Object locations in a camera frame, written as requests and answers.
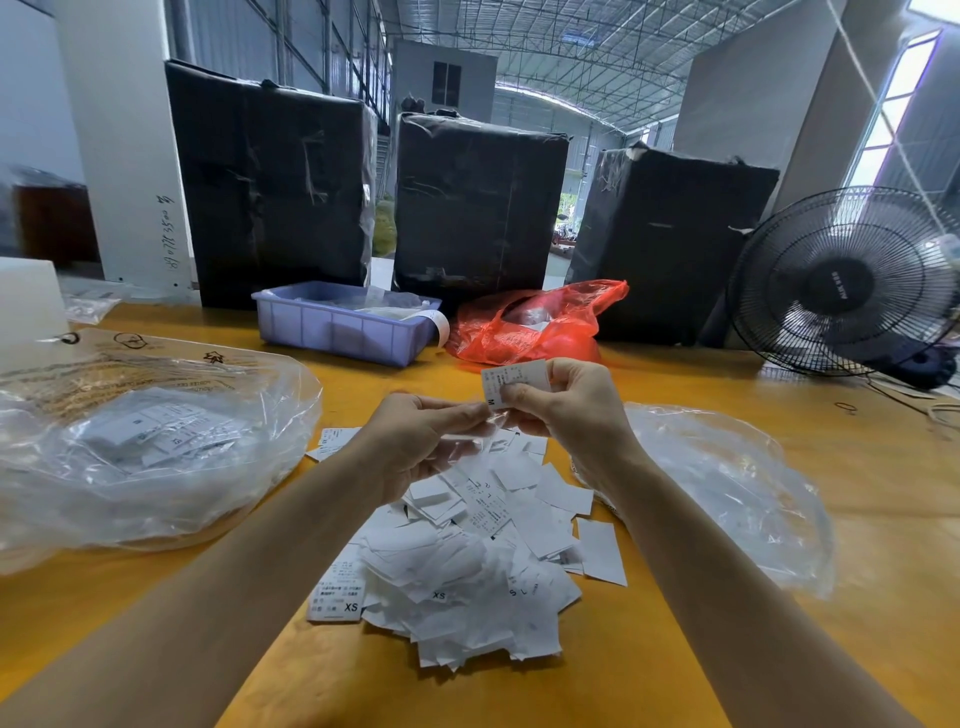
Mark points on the red plastic bag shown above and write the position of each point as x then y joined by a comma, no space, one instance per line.
537,327

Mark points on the blue plastic bin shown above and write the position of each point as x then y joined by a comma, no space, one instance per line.
333,324

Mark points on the large clear bag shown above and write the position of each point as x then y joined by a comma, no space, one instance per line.
150,450

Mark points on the brown wooden cabinet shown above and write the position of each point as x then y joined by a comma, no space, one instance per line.
57,225

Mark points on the black table fan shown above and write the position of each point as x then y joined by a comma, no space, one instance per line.
843,281

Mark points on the person's right forearm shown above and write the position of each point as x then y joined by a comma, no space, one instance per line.
758,615

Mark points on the clear plastic bag black print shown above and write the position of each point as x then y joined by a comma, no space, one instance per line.
743,488

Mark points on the white foam box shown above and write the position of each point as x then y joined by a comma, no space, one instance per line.
30,308

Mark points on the white paper label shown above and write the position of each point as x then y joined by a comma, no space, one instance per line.
515,381

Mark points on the grey cabin with window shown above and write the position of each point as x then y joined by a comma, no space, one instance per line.
443,78

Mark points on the person's left forearm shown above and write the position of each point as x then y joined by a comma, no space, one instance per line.
180,615

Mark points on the person's right hand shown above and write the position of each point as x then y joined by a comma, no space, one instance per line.
578,413

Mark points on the large black wrapped bale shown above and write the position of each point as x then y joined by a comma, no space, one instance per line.
273,183
675,243
480,207

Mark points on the pile of white labels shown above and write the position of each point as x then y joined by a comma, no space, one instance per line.
465,563

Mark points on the white pillar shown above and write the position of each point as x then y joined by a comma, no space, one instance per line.
128,143

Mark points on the person's left hand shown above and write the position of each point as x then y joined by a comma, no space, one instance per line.
408,438

